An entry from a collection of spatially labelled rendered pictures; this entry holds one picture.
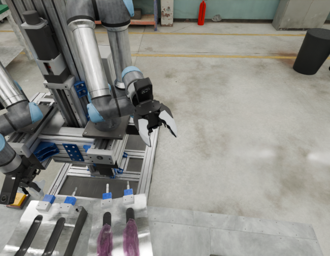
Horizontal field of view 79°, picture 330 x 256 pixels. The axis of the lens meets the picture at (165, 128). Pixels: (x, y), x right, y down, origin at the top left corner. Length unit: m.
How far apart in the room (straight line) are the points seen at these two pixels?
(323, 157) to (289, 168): 0.47
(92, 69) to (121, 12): 0.24
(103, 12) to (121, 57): 0.19
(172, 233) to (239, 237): 0.32
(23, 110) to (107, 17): 0.47
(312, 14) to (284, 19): 0.59
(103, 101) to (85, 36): 0.23
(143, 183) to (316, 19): 5.49
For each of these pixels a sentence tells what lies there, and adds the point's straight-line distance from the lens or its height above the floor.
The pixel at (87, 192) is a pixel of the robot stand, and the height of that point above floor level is 0.21.
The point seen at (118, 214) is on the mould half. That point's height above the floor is 0.85.
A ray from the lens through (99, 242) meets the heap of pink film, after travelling 0.99.
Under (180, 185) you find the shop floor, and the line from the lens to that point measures 2.08.
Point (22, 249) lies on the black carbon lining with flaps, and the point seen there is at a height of 0.88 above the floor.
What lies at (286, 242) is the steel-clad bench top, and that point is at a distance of 1.21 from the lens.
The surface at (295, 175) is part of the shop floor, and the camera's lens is 2.52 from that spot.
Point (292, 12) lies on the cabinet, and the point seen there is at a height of 0.40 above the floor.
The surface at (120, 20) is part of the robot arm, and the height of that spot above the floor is 1.57.
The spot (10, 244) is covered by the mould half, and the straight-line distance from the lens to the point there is 1.18.
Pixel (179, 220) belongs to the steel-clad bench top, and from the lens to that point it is 1.10.
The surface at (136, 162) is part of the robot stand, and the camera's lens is 1.98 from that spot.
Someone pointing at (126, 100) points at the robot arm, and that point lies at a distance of 0.76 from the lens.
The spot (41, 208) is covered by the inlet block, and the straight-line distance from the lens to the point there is 1.14.
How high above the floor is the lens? 1.83
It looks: 46 degrees down
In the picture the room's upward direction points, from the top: straight up
